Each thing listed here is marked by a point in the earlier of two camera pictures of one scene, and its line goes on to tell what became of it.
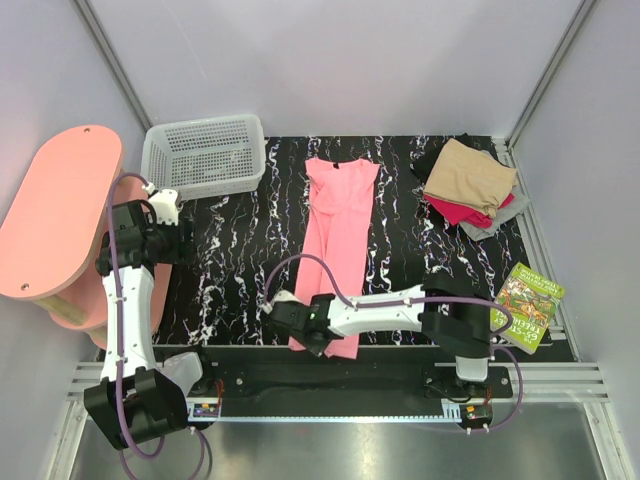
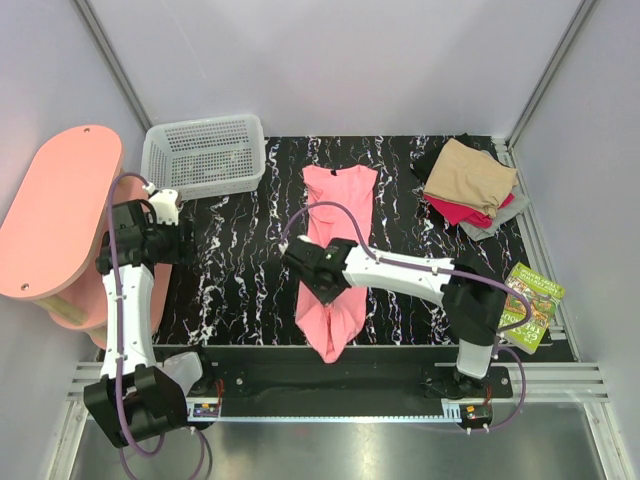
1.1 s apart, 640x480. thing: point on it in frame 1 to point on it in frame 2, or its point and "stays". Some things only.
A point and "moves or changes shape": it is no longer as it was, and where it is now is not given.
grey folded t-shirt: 504,214 stays
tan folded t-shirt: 472,178 stays
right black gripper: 317,350 to 325,297
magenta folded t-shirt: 456,213 stays
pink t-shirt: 334,243 moves or changes shape
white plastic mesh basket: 206,158 stays
